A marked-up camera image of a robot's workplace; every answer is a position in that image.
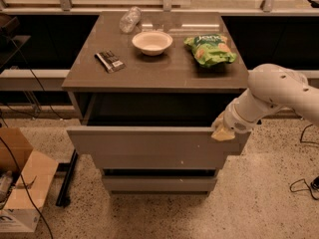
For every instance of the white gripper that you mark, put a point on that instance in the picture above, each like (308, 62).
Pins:
(234, 119)

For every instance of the grey top drawer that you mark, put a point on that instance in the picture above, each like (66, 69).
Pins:
(155, 124)

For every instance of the grey drawer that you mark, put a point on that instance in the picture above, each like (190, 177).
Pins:
(152, 184)
(159, 161)
(155, 124)

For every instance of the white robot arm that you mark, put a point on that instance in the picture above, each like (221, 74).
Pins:
(269, 88)

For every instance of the grey drawer cabinet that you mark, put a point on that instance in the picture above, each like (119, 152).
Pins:
(174, 71)

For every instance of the grey middle drawer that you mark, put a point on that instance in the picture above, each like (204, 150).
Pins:
(159, 161)

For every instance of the grey bottom drawer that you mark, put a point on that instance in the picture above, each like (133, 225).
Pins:
(152, 184)

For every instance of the green chip bag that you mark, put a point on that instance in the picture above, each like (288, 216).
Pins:
(209, 50)

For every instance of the white bowl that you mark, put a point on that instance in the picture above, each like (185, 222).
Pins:
(152, 43)

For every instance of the dark snack packet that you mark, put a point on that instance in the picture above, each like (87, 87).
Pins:
(109, 61)

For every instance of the clear plastic bottle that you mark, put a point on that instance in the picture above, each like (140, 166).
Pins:
(130, 20)

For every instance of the black metal bar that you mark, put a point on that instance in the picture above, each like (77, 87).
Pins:
(67, 170)

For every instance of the cardboard box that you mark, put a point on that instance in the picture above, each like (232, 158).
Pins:
(31, 173)

